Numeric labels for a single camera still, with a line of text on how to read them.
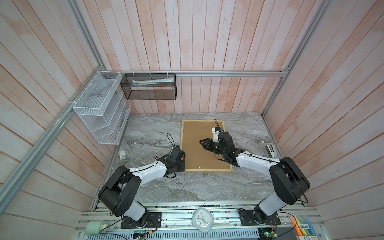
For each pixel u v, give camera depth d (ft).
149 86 3.24
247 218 2.40
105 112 2.30
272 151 3.18
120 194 1.43
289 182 1.50
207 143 2.56
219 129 2.67
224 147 2.27
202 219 2.35
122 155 3.15
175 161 2.30
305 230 2.30
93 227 2.12
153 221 2.40
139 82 2.96
